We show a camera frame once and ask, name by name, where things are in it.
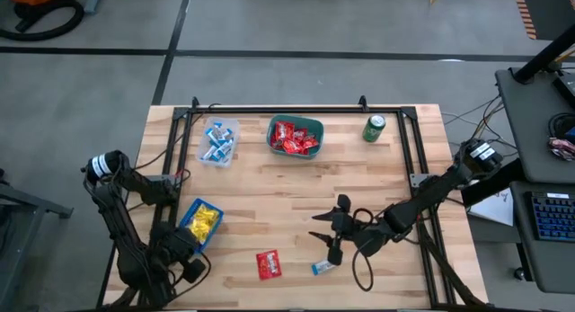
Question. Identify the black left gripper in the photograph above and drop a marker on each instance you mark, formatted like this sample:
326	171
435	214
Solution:
177	246

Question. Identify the clear plastic container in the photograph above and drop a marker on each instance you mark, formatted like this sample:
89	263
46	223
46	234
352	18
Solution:
201	159

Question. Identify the teal plastic bin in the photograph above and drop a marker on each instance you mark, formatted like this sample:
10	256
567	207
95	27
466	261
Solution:
314	123

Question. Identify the dark grey side table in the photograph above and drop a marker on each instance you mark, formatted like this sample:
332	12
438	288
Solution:
36	203

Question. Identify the black caster wheel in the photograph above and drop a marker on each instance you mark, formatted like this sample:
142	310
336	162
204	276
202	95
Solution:
519	273

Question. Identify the blue plastic basket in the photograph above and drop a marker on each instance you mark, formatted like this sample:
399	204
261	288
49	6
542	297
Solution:
204	246

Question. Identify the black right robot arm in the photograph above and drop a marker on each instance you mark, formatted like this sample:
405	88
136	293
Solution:
431	190

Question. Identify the dark mat with striped edge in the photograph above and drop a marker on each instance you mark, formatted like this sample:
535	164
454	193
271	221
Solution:
552	11

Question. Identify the grey desk top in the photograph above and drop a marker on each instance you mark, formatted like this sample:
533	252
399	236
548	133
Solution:
525	123
548	267

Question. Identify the grey metal bracket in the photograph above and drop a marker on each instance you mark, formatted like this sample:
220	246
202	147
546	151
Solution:
415	180

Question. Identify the black clamp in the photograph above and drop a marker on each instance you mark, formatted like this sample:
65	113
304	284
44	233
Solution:
363	102
194	102

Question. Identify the black aluminium table frame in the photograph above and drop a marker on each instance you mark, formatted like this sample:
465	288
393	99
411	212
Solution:
292	110

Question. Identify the green soda can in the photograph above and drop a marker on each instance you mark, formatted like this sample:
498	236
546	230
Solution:
374	130

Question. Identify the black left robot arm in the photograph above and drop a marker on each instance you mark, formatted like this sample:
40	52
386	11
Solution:
117	222

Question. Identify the blue silver candy bar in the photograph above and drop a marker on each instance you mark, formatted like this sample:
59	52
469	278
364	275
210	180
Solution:
221	155
208	154
210	134
226	146
223	132
323	267

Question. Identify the white paper sheet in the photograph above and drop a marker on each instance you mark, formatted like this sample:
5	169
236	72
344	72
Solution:
494	208

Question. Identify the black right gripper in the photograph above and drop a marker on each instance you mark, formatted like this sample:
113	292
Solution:
346	229

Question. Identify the black diagonal pole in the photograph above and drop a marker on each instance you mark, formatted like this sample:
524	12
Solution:
543	56

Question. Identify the black laptop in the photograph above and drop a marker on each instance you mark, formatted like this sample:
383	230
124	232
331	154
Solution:
567	89

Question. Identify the pink candy bag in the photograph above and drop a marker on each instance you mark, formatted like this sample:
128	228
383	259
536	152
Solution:
561	149

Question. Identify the backlit black keyboard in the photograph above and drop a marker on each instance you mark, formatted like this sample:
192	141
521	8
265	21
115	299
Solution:
554	217

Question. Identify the black desk support beam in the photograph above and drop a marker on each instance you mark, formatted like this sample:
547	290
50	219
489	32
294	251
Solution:
494	186

